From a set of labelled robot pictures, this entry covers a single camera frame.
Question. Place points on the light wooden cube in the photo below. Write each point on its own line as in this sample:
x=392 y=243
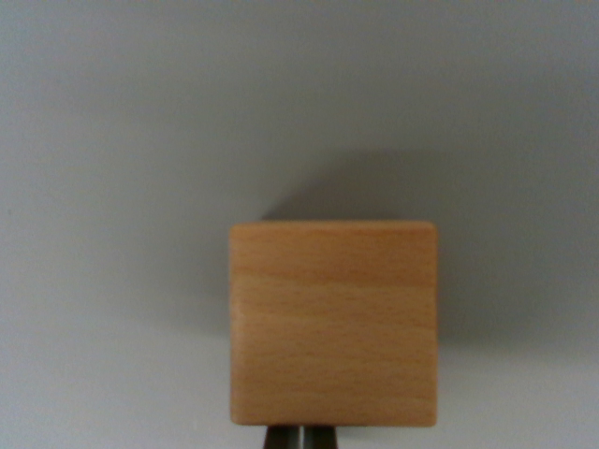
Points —
x=333 y=322

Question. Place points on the grey plastic bin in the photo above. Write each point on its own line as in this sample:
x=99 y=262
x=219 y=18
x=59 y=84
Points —
x=117 y=187

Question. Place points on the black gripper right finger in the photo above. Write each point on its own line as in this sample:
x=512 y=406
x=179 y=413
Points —
x=322 y=438

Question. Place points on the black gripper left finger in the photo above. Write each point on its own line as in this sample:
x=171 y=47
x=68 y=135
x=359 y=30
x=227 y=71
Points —
x=280 y=437

